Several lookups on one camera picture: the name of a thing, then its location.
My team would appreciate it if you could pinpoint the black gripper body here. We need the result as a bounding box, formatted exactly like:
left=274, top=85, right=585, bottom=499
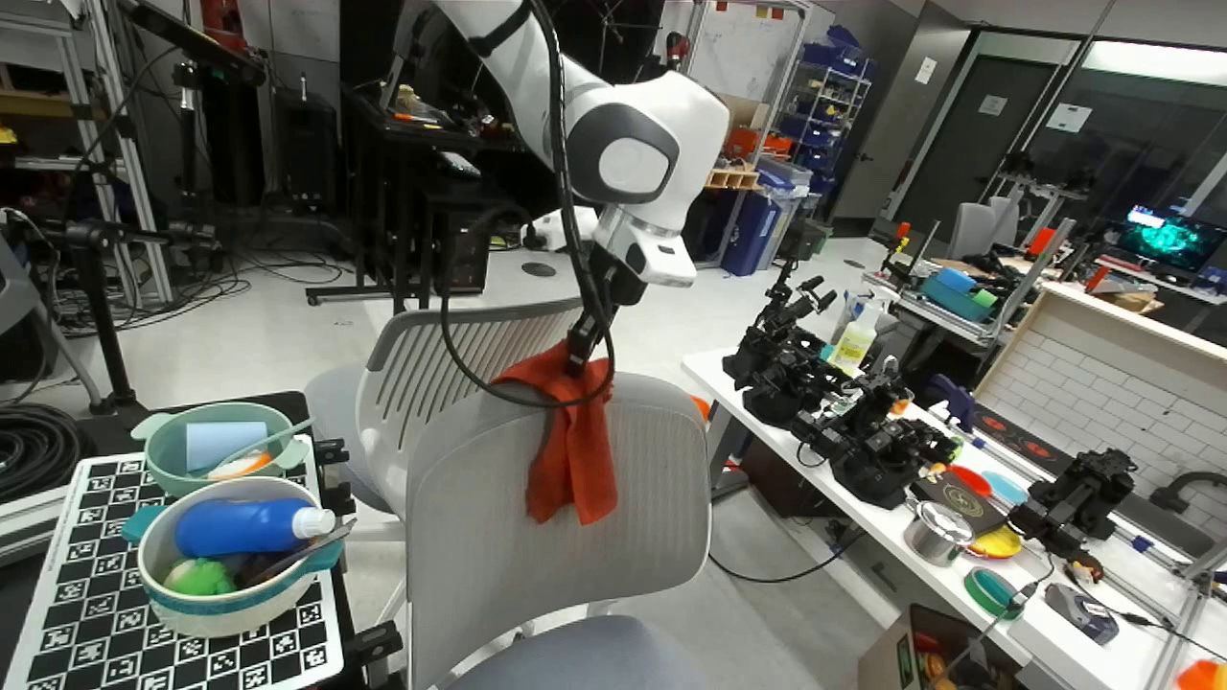
left=572, top=242, right=650, bottom=335

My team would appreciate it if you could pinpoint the red terry towel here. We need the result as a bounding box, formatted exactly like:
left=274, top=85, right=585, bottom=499
left=490, top=342, right=621, bottom=530

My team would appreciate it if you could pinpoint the gray office chair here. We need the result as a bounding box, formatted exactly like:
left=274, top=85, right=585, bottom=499
left=301, top=292, right=604, bottom=521
left=401, top=366, right=722, bottom=690

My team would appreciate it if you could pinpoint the blue trash bin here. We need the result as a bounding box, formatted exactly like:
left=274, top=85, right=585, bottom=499
left=722, top=186, right=784, bottom=278

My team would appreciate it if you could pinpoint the black computer tower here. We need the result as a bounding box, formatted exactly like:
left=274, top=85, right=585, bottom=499
left=426, top=174, right=503, bottom=297

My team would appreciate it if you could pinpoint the yellow green bottle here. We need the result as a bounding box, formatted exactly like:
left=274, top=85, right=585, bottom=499
left=828, top=295, right=885, bottom=378

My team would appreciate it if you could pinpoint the black workbench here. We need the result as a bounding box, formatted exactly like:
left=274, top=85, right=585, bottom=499
left=301, top=79, right=568, bottom=319

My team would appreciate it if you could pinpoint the whiteboard on stand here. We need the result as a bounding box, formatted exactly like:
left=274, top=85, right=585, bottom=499
left=661, top=0, right=817, bottom=278

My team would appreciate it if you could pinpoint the shelf of blue bins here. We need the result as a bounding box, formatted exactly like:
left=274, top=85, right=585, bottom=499
left=777, top=20, right=879, bottom=214

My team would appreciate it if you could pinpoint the black equipment pile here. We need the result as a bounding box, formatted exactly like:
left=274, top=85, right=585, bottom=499
left=802, top=361, right=962, bottom=509

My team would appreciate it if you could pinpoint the teal storage box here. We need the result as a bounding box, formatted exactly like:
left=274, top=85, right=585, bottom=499
left=920, top=263, right=1004, bottom=320

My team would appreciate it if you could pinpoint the orange spoon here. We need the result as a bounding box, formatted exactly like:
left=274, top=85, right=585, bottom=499
left=208, top=415, right=316, bottom=481

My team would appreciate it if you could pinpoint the pale blue block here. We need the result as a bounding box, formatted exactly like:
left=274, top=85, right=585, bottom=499
left=185, top=416, right=273, bottom=473

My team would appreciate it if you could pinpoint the metal cup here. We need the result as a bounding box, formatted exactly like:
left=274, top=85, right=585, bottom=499
left=899, top=499, right=982, bottom=568

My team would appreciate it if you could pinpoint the red small plate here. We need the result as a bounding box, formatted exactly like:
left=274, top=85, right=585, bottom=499
left=944, top=462, right=996, bottom=503

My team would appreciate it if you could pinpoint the blue bottle white cap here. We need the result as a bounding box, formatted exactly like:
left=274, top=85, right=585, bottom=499
left=171, top=494, right=341, bottom=562

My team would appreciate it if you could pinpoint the small teal bowl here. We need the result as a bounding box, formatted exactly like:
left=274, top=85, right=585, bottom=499
left=126, top=398, right=316, bottom=499

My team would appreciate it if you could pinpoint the yellow small dish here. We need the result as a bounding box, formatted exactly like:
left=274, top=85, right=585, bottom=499
left=971, top=521, right=1026, bottom=562

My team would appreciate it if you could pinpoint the large teal white bowl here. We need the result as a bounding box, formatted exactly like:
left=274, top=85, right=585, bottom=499
left=134, top=472, right=352, bottom=641

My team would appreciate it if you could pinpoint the green ball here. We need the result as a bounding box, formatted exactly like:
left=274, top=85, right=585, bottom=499
left=162, top=557, right=236, bottom=597

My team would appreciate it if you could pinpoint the open cardboard box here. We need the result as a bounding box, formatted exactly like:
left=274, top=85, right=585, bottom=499
left=854, top=601, right=1026, bottom=690

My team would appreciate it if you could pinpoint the green round lid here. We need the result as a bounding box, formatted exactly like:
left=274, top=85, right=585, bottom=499
left=962, top=568, right=1026, bottom=624

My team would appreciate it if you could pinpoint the black tripod stand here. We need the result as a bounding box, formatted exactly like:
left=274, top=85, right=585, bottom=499
left=24, top=217, right=223, bottom=415

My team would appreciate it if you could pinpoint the black clamp device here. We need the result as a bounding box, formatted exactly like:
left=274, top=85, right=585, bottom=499
left=1009, top=443, right=1141, bottom=549

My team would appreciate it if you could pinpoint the white brick pattern box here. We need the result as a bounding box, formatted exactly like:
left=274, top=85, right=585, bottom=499
left=971, top=278, right=1227, bottom=549

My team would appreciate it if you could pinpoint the gray handheld device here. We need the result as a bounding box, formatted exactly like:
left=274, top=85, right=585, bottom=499
left=1037, top=577, right=1123, bottom=647

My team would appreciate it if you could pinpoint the lit computer monitor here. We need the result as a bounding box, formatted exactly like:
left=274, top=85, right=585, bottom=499
left=1123, top=203, right=1220, bottom=275

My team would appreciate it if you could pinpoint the black white checkerboard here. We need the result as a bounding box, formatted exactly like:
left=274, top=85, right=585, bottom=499
left=0, top=452, right=348, bottom=690

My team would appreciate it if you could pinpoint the white work table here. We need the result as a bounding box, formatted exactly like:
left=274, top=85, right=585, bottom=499
left=678, top=342, right=1227, bottom=690

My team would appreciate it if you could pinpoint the white metal shelving rack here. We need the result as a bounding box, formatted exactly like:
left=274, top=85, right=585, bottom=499
left=0, top=0, right=175, bottom=311

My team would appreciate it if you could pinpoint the orange object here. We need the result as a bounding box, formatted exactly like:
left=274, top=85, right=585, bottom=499
left=1173, top=656, right=1227, bottom=690

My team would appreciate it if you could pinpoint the black floor cable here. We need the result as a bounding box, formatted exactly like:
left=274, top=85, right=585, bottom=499
left=705, top=521, right=861, bottom=590

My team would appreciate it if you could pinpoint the dark handled utensil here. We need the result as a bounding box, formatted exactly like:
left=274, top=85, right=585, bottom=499
left=233, top=509, right=360, bottom=590

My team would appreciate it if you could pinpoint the coiled black hose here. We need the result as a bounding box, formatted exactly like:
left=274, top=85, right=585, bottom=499
left=0, top=403, right=86, bottom=504

